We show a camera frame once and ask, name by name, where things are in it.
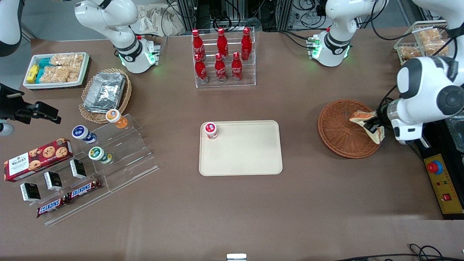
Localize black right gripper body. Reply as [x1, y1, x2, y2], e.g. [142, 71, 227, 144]
[0, 83, 27, 122]

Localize triangular sandwich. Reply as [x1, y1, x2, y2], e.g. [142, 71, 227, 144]
[349, 110, 385, 145]

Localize round brown wicker basket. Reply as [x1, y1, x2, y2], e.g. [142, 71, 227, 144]
[318, 99, 384, 159]

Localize white rectangular snack tray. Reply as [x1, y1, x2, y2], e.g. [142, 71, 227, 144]
[22, 52, 91, 90]

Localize oval light wicker basket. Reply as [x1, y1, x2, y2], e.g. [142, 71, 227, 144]
[79, 68, 133, 124]

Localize beige plastic tray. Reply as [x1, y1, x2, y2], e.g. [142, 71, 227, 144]
[199, 120, 283, 177]

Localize black countertop appliance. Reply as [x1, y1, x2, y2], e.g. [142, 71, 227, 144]
[413, 116, 464, 160]

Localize yellow snack packet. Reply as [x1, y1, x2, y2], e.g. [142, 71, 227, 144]
[27, 64, 40, 83]

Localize rice cracker snack bag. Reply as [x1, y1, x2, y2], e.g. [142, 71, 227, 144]
[399, 46, 423, 61]
[50, 53, 85, 68]
[40, 66, 81, 83]
[422, 40, 449, 55]
[415, 28, 443, 41]

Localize blue-lid yogurt cup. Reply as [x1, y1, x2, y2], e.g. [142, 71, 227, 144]
[71, 125, 98, 145]

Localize red Walkers cookie box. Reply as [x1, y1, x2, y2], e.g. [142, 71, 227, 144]
[4, 137, 74, 182]

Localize clear pan in appliance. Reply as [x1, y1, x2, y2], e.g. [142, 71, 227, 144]
[444, 115, 464, 153]

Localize small black box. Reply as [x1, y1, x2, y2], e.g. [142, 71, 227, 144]
[70, 159, 87, 179]
[43, 171, 63, 191]
[20, 182, 42, 203]

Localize stacked aluminium foil containers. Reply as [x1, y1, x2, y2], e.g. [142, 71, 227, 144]
[83, 72, 127, 113]

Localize yellow emergency stop box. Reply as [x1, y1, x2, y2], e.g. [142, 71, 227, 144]
[423, 154, 464, 220]

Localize green-lid yogurt cup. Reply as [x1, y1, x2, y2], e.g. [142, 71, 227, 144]
[88, 146, 113, 165]

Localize orange-lid yogurt cup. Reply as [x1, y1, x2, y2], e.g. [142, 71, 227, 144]
[105, 109, 128, 129]

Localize Snickers chocolate bar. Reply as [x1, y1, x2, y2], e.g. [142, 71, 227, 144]
[67, 179, 103, 200]
[36, 196, 70, 219]

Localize clear acrylic step stand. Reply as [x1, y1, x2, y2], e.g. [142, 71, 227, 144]
[20, 114, 160, 226]

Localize clear acrylic bottle rack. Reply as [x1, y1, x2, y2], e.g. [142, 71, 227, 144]
[191, 26, 257, 88]

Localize beige cloth bag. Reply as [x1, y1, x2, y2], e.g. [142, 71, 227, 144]
[130, 4, 186, 37]

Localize red cola bottle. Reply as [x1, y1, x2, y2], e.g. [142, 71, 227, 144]
[216, 28, 229, 58]
[191, 29, 206, 59]
[241, 27, 253, 61]
[231, 52, 243, 83]
[214, 53, 228, 83]
[194, 54, 209, 84]

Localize red-lid yogurt cup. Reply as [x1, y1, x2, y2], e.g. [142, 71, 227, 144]
[204, 122, 219, 140]

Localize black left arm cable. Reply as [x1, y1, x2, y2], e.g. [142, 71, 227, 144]
[376, 84, 398, 117]

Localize white wire snack rack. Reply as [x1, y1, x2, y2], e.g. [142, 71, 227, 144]
[394, 21, 454, 66]

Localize black floor cable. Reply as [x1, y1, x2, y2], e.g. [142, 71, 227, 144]
[333, 244, 464, 261]

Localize black equipment rack with cables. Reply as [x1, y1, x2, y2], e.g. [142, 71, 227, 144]
[176, 0, 327, 33]

